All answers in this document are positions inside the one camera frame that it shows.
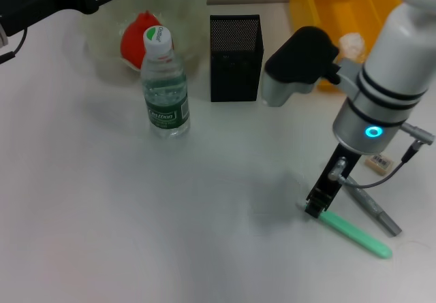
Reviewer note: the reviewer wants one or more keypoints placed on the white paper ball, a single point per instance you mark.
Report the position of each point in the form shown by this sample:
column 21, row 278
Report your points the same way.
column 352, row 42

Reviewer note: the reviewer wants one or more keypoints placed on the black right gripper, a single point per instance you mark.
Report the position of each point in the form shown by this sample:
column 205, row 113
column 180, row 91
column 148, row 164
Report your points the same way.
column 335, row 177

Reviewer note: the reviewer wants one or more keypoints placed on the beige eraser with barcode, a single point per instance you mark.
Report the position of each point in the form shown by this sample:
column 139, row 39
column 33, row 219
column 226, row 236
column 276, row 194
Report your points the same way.
column 379, row 162

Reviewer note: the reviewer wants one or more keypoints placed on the black mesh pen holder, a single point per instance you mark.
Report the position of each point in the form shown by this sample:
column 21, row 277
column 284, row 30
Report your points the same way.
column 235, row 37

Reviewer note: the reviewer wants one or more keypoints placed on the grey silver pen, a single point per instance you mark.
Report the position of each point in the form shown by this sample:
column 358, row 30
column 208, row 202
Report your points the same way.
column 385, row 219

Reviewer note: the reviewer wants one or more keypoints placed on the clear green-label water bottle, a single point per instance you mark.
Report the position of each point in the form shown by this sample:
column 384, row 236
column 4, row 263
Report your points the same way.
column 165, row 112

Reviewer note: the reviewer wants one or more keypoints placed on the yellow plastic bin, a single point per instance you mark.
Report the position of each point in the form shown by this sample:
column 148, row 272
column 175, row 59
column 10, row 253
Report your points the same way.
column 323, row 3

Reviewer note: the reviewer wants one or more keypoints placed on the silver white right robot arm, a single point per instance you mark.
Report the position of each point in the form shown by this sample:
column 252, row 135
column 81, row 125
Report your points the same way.
column 391, row 61

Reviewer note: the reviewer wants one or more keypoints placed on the red-orange fruit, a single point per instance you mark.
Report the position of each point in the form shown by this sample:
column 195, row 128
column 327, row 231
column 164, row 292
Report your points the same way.
column 133, row 44

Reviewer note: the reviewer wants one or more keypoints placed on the mint green pen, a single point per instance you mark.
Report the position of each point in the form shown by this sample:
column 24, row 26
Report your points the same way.
column 357, row 236

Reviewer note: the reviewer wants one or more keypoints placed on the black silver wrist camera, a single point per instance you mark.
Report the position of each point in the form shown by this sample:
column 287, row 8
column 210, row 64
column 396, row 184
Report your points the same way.
column 299, row 54

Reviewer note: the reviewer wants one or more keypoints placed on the translucent green fruit bowl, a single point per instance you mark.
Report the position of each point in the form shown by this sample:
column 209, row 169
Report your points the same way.
column 190, row 10

